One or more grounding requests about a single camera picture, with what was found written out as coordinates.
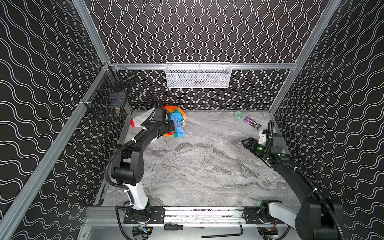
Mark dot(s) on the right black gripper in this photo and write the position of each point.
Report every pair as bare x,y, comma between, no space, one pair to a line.
254,145

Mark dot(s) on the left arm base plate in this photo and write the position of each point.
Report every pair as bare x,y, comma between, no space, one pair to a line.
152,215

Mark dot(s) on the black wire wall basket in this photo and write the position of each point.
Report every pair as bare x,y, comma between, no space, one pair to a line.
112,93

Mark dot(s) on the black allen key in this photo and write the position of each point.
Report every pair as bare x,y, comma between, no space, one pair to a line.
225,235

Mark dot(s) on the purple snack wrapper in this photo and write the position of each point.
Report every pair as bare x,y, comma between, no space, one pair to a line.
252,123

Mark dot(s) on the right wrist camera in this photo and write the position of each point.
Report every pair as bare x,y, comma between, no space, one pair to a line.
263,137

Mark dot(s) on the white mesh wall basket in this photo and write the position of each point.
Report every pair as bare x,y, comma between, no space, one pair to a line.
196,75

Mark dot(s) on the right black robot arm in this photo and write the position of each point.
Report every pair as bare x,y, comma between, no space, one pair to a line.
318,217

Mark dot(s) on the black handled screwdriver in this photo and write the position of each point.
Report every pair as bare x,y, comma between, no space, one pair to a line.
175,227

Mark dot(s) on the rainbow kids zip jacket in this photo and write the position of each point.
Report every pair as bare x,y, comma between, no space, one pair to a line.
178,116

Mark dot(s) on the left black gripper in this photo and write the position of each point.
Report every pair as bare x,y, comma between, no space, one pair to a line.
167,127

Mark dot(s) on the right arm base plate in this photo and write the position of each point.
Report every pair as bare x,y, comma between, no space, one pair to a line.
255,216

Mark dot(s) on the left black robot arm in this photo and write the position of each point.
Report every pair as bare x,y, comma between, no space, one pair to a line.
125,168

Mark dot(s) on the green round lid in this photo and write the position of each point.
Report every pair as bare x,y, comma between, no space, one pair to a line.
239,115

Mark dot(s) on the brass fitting in basket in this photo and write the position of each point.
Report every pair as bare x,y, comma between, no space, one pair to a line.
117,112

